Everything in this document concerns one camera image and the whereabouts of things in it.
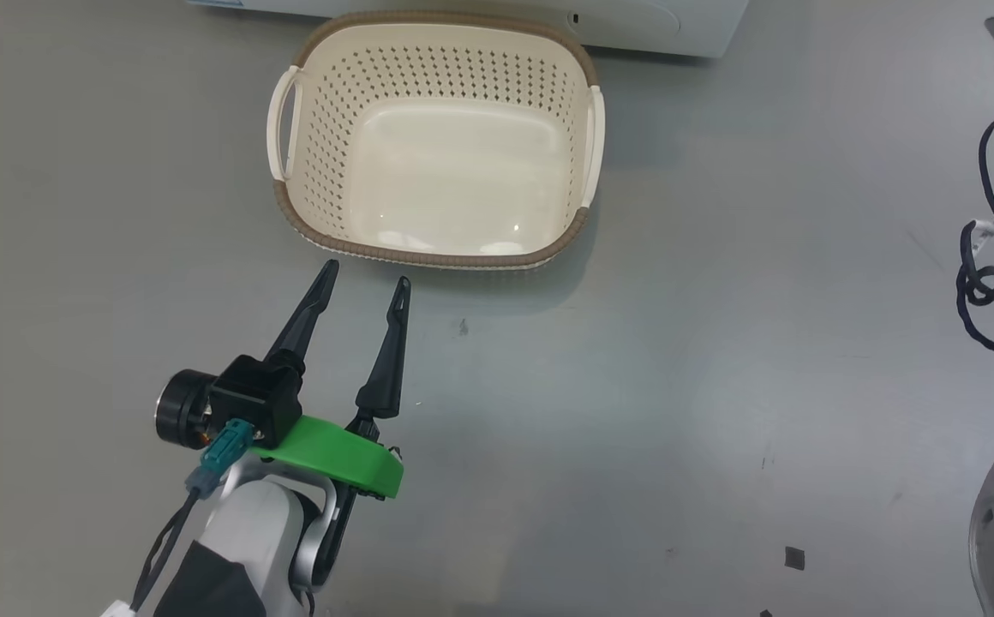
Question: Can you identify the white front-load washing machine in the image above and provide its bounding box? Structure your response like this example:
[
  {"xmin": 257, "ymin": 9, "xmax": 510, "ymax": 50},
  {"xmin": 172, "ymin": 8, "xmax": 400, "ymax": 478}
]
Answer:
[{"xmin": 189, "ymin": 0, "xmax": 751, "ymax": 59}]

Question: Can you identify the cream perforated laundry basket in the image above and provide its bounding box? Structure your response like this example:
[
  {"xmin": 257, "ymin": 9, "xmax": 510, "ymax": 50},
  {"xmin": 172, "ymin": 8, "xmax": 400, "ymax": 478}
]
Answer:
[{"xmin": 266, "ymin": 10, "xmax": 607, "ymax": 272}]

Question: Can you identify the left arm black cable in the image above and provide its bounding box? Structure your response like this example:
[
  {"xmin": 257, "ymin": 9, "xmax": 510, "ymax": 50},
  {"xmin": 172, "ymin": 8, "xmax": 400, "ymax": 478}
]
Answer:
[{"xmin": 103, "ymin": 418, "xmax": 256, "ymax": 617}]

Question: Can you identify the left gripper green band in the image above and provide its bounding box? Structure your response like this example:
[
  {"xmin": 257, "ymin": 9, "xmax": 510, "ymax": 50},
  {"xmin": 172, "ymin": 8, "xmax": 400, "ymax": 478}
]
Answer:
[{"xmin": 154, "ymin": 259, "xmax": 412, "ymax": 594}]

